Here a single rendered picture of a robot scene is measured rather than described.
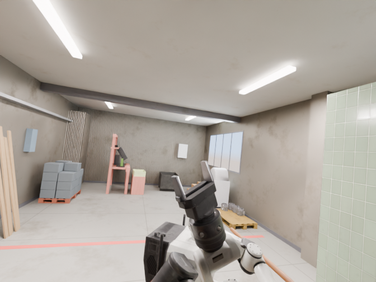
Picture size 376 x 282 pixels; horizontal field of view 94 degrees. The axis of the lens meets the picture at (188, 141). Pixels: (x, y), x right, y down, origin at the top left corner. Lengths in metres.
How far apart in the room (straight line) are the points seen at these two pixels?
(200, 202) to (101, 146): 8.18
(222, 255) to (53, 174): 5.73
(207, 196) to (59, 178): 5.68
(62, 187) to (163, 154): 4.30
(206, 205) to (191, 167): 8.45
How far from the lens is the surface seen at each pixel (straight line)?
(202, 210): 0.48
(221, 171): 6.15
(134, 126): 8.49
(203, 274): 0.56
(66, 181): 6.00
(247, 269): 1.13
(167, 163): 8.62
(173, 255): 0.72
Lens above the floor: 1.79
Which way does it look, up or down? 3 degrees up
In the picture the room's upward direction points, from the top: 6 degrees clockwise
